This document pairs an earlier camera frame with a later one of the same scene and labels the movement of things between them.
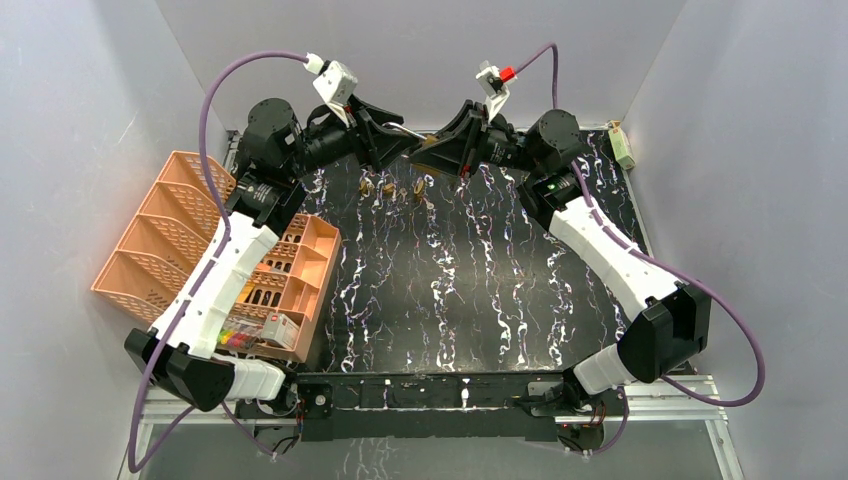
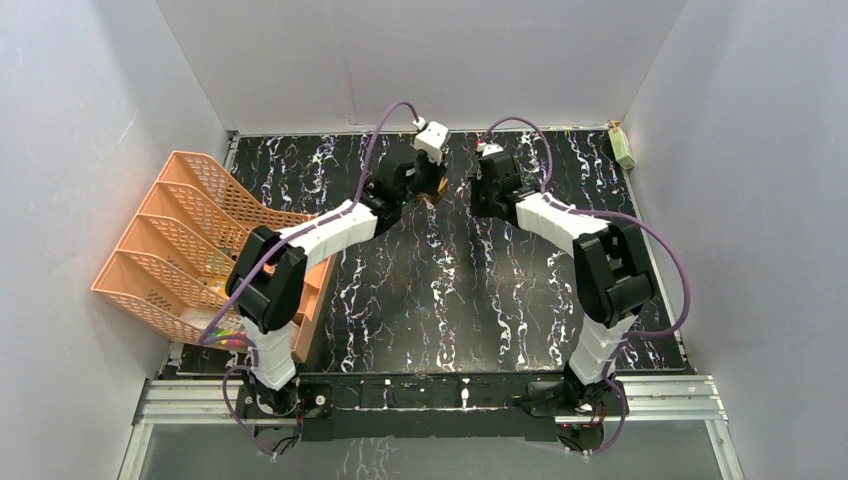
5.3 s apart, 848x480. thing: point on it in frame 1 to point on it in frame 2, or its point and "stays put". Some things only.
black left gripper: [361, 132] to [428, 175]
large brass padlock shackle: [390, 124] to [434, 198]
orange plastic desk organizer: [191, 203] stays put
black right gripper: [455, 150] to [476, 182]
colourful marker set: [235, 339] stays put
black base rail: [443, 407] stays put
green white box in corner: [622, 147] stays put
